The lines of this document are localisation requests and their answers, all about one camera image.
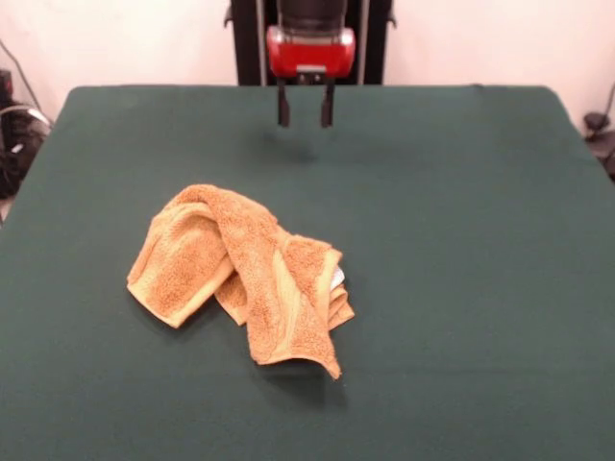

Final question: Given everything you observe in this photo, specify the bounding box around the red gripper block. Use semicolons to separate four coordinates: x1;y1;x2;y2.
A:
265;24;357;130

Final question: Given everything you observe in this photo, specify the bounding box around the orange terry towel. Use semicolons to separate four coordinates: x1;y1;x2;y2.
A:
125;182;357;382

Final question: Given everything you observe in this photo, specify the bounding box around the dark green table cloth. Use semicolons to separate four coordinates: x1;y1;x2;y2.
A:
0;84;615;461

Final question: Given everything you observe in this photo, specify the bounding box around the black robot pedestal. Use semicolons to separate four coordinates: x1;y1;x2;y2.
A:
223;0;398;87

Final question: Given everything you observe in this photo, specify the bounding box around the thin grey cable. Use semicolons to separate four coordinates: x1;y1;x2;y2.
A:
0;38;49;127

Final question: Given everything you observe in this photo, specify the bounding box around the black equipment with cables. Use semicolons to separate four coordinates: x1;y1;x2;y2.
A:
0;69;53;201

